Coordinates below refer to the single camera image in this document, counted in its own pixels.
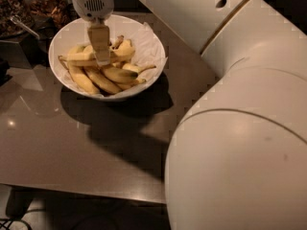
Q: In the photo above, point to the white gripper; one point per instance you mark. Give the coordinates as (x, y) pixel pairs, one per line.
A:
(91, 4)

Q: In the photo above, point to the yellow banana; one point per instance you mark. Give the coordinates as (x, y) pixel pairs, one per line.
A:
(102, 81)
(87, 57)
(125, 74)
(79, 77)
(121, 46)

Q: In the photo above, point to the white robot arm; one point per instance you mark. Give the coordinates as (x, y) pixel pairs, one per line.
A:
(238, 158)

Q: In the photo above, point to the white ceramic bowl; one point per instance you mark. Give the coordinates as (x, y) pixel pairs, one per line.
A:
(73, 35)

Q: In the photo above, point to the small lower right banana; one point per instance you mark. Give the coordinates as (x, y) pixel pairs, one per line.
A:
(126, 86)

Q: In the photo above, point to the glass jar of dried fruit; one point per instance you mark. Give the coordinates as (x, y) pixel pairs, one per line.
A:
(55, 9)

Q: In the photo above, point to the glass jar of nuts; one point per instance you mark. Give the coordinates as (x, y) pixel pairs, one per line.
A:
(10, 8)

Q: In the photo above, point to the metal scoop handle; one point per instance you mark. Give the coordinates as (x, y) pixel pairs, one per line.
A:
(14, 19)

